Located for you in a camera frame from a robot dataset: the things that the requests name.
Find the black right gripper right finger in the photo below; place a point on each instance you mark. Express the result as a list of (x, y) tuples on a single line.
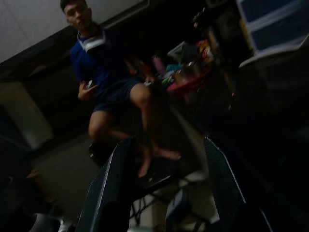
[(224, 193)]

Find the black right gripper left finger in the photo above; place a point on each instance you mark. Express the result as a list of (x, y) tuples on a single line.
[(108, 198)]

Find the steel cooking pot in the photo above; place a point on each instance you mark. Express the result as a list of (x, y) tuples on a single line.
[(187, 72)]

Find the black round stool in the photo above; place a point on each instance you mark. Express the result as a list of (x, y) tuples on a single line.
[(159, 174)]

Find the pink round plate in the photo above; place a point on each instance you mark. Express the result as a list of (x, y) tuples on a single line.
[(190, 84)]

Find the white handheld controller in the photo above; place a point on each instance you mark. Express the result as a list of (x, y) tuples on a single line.
[(89, 84)]

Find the person in blue shirt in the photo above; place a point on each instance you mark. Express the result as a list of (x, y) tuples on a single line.
[(101, 65)]

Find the pink bottle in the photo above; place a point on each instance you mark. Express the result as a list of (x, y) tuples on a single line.
[(157, 63)]

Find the red yellow snack packet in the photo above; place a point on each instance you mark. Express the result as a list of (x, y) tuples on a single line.
[(205, 50)]

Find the white plastic basket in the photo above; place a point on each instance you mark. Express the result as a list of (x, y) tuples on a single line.
[(177, 49)]

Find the white plastic drawer tower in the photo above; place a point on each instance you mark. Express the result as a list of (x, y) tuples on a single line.
[(272, 21)]

